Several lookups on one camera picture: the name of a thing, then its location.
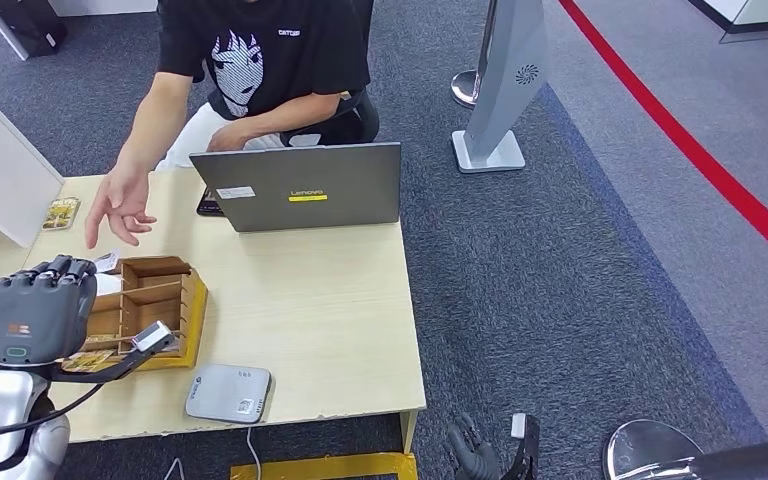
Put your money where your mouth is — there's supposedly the black right camera bracket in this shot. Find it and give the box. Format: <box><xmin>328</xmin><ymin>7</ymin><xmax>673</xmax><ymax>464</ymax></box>
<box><xmin>503</xmin><ymin>413</ymin><xmax>542</xmax><ymax>480</ymax></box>

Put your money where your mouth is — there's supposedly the black left camera bracket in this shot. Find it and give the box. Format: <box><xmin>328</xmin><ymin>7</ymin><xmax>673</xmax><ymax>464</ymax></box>
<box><xmin>0</xmin><ymin>341</ymin><xmax>180</xmax><ymax>386</ymax></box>

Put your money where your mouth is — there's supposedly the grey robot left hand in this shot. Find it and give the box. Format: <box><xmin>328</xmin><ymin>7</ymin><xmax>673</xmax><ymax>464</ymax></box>
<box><xmin>0</xmin><ymin>254</ymin><xmax>98</xmax><ymax>368</ymax></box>

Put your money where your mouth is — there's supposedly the white monitor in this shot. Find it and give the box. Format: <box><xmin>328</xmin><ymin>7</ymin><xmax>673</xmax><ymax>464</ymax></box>
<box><xmin>0</xmin><ymin>90</ymin><xmax>66</xmax><ymax>249</ymax></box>

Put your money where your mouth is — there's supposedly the person's right hand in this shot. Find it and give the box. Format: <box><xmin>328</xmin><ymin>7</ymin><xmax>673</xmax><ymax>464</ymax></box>
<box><xmin>84</xmin><ymin>162</ymin><xmax>158</xmax><ymax>251</ymax></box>

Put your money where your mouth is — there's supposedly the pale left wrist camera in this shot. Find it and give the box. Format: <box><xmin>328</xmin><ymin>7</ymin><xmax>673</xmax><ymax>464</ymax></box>
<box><xmin>130</xmin><ymin>321</ymin><xmax>177</xmax><ymax>354</ymax></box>

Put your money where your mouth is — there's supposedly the black bag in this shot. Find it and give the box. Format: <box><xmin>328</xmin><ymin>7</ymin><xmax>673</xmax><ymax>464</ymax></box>
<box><xmin>0</xmin><ymin>0</ymin><xmax>69</xmax><ymax>59</ymax></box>

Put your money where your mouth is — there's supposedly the chrome stanchion with black post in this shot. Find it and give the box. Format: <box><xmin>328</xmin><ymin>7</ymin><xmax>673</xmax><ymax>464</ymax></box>
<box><xmin>602</xmin><ymin>419</ymin><xmax>768</xmax><ymax>480</ymax></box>

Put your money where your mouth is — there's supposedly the yellow floor tape frame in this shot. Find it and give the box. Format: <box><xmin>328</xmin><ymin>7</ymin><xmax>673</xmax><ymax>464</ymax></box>
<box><xmin>229</xmin><ymin>452</ymin><xmax>419</xmax><ymax>480</ymax></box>

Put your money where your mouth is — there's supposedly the grey kiosk stand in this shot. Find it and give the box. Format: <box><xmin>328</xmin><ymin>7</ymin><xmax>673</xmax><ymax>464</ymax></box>
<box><xmin>451</xmin><ymin>0</ymin><xmax>550</xmax><ymax>175</ymax></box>

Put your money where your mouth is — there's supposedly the grey laptop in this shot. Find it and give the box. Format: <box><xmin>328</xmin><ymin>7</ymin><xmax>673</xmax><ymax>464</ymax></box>
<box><xmin>189</xmin><ymin>142</ymin><xmax>403</xmax><ymax>234</ymax></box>

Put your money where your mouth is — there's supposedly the black smartphone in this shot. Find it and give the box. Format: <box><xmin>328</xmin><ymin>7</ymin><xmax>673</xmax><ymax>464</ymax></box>
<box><xmin>195</xmin><ymin>188</ymin><xmax>226</xmax><ymax>219</ymax></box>

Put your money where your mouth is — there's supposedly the wooden card organizer box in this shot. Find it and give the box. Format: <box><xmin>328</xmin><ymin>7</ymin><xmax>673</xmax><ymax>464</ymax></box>
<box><xmin>59</xmin><ymin>256</ymin><xmax>210</xmax><ymax>372</ymax></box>

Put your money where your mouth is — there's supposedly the yellow printed room key card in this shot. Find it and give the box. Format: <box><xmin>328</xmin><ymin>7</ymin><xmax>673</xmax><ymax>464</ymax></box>
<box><xmin>42</xmin><ymin>195</ymin><xmax>83</xmax><ymax>232</ymax></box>
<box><xmin>60</xmin><ymin>349</ymin><xmax>117</xmax><ymax>374</ymax></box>

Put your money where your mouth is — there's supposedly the person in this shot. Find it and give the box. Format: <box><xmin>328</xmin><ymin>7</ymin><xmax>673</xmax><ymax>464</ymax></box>
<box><xmin>84</xmin><ymin>0</ymin><xmax>381</xmax><ymax>251</ymax></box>

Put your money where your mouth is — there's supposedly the grey card reader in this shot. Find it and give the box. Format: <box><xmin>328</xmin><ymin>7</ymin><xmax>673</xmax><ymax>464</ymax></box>
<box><xmin>185</xmin><ymin>362</ymin><xmax>273</xmax><ymax>425</ymax></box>

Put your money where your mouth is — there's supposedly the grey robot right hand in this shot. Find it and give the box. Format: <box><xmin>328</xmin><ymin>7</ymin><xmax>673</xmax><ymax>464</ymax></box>
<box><xmin>446</xmin><ymin>411</ymin><xmax>505</xmax><ymax>480</ymax></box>

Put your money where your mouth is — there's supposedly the white card reader cable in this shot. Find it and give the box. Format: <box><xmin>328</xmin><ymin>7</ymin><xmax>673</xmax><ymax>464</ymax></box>
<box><xmin>246</xmin><ymin>425</ymin><xmax>263</xmax><ymax>480</ymax></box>

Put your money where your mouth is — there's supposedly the person's left hand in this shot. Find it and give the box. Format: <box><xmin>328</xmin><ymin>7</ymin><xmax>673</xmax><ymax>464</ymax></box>
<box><xmin>206</xmin><ymin>122</ymin><xmax>253</xmax><ymax>154</ymax></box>

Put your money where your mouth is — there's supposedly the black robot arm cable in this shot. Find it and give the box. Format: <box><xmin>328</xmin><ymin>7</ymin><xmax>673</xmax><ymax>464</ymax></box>
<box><xmin>0</xmin><ymin>380</ymin><xmax>107</xmax><ymax>446</ymax></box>

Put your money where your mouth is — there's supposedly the white and black counter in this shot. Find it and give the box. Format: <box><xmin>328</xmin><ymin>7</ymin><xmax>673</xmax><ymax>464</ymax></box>
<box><xmin>686</xmin><ymin>0</ymin><xmax>768</xmax><ymax>46</ymax></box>

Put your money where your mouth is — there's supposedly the red barrier belt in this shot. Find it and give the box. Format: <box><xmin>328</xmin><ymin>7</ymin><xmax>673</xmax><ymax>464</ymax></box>
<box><xmin>557</xmin><ymin>0</ymin><xmax>768</xmax><ymax>280</ymax></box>

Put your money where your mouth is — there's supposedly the black camera bracket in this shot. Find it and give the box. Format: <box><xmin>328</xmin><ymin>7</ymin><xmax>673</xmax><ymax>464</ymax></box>
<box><xmin>503</xmin><ymin>413</ymin><xmax>542</xmax><ymax>480</ymax></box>
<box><xmin>0</xmin><ymin>341</ymin><xmax>180</xmax><ymax>386</ymax></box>

